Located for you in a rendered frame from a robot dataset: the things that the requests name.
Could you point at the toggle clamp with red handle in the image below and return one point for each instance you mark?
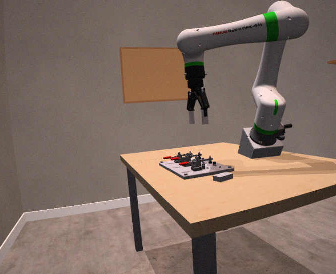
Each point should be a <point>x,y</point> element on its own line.
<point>179,156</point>
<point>196,165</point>
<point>187,158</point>

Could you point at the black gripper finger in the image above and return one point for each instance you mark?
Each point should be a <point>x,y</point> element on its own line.
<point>202,99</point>
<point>190,107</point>

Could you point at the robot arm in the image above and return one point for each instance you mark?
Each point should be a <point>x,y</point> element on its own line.
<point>273,28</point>

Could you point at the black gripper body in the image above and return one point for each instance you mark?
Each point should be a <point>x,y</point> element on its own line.
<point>194,85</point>

